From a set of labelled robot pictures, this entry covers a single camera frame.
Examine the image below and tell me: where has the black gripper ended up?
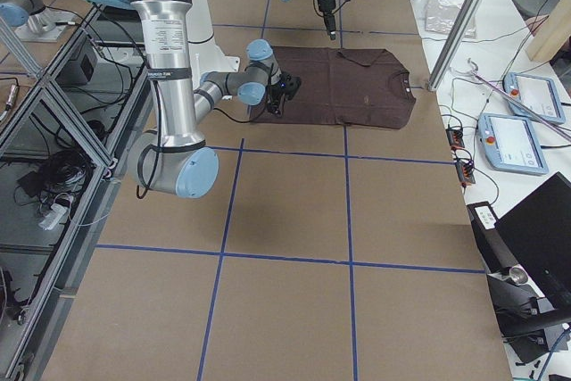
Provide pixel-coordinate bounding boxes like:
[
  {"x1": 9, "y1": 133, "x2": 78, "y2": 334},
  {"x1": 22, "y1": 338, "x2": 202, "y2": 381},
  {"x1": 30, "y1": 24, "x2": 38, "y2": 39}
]
[
  {"x1": 317, "y1": 0, "x2": 336, "y2": 39},
  {"x1": 266, "y1": 83, "x2": 288, "y2": 116}
]

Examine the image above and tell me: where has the dark brown t-shirt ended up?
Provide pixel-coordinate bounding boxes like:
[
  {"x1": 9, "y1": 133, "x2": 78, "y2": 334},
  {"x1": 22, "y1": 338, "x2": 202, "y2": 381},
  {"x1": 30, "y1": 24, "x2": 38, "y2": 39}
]
[{"x1": 249, "y1": 46, "x2": 416, "y2": 129}]

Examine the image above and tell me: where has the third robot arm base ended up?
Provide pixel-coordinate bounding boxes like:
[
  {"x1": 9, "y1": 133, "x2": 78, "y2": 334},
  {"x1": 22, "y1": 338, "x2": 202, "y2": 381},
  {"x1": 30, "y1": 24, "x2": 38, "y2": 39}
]
[{"x1": 1, "y1": 0, "x2": 67, "y2": 42}]

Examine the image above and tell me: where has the silver foil bag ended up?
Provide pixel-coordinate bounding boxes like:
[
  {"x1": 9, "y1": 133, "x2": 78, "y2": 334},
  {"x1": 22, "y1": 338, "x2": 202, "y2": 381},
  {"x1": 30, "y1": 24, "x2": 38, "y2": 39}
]
[{"x1": 425, "y1": 0, "x2": 462, "y2": 35}]

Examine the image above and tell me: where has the upper orange connector board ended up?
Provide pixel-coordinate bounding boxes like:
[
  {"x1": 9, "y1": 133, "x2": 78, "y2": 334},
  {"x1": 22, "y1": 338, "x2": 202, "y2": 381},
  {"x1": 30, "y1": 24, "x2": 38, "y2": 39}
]
[{"x1": 446, "y1": 127, "x2": 465, "y2": 150}]

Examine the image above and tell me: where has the orange connector board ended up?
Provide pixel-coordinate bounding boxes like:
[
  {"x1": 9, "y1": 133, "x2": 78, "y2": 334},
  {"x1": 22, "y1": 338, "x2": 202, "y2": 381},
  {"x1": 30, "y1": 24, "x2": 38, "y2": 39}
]
[
  {"x1": 455, "y1": 159, "x2": 476, "y2": 188},
  {"x1": 446, "y1": 127, "x2": 465, "y2": 150}
]

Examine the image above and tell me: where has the lower orange connector board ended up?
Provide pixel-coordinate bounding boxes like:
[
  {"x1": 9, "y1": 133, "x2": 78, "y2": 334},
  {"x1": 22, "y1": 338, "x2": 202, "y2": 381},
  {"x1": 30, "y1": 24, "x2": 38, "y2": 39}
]
[{"x1": 455, "y1": 159, "x2": 476, "y2": 188}]

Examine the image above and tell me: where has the lower teach pendant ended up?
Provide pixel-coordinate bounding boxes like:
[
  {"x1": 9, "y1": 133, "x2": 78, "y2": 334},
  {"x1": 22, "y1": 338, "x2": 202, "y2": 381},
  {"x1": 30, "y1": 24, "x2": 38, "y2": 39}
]
[{"x1": 477, "y1": 113, "x2": 549, "y2": 176}]

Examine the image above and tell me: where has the teach pendant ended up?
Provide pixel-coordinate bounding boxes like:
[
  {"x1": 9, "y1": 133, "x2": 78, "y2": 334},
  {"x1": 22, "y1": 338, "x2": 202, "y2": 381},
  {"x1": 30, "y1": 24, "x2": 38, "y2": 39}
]
[
  {"x1": 503, "y1": 72, "x2": 566, "y2": 125},
  {"x1": 477, "y1": 113, "x2": 549, "y2": 176}
]

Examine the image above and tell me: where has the upper teach pendant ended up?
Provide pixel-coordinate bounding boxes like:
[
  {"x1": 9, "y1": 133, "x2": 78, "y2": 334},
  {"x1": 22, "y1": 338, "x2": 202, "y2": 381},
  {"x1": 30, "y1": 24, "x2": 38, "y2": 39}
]
[{"x1": 503, "y1": 72, "x2": 566, "y2": 125}]

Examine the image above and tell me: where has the wooden plank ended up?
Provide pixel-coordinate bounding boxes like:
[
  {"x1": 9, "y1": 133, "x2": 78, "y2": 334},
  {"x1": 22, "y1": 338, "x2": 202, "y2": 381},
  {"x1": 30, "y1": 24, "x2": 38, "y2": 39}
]
[{"x1": 526, "y1": 0, "x2": 570, "y2": 62}]

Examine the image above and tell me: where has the white power strip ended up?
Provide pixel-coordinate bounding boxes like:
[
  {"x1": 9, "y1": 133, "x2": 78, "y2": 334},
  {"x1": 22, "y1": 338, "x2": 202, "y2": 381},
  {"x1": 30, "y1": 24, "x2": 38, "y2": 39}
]
[{"x1": 38, "y1": 203, "x2": 69, "y2": 231}]

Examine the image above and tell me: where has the black stand with label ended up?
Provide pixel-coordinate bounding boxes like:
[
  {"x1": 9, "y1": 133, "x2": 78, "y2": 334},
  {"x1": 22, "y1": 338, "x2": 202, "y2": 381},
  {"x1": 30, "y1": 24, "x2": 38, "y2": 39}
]
[{"x1": 467, "y1": 202, "x2": 519, "y2": 273}]

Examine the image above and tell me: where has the black laptop monitor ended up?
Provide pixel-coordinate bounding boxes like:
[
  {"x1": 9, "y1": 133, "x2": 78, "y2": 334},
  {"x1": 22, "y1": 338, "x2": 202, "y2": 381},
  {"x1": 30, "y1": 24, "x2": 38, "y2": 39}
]
[{"x1": 495, "y1": 172, "x2": 570, "y2": 308}]

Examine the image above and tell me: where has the silver metal cup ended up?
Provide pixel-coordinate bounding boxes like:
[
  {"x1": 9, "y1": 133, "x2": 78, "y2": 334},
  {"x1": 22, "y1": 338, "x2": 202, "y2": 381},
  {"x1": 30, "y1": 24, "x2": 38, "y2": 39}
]
[{"x1": 500, "y1": 266, "x2": 529, "y2": 286}]

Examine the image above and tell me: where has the aluminium frame post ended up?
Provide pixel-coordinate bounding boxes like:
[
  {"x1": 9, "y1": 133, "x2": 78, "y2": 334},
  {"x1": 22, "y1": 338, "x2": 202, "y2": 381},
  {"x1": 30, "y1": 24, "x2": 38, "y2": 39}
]
[{"x1": 427, "y1": 0, "x2": 482, "y2": 91}]

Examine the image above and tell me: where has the aluminium frame rack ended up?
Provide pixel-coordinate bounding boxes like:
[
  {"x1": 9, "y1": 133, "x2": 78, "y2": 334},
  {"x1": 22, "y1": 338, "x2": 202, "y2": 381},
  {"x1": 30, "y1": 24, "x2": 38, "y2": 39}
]
[{"x1": 1, "y1": 7, "x2": 150, "y2": 380}]

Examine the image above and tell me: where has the black box under frame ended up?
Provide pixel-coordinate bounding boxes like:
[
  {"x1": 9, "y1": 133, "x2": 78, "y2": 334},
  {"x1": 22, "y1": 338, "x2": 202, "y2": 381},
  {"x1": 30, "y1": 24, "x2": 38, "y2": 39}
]
[{"x1": 68, "y1": 52, "x2": 96, "y2": 81}]

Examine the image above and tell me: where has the bundle of black cables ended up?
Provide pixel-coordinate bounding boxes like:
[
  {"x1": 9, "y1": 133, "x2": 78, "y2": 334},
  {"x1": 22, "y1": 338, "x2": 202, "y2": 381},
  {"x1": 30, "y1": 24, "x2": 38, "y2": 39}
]
[{"x1": 17, "y1": 148, "x2": 95, "y2": 203}]

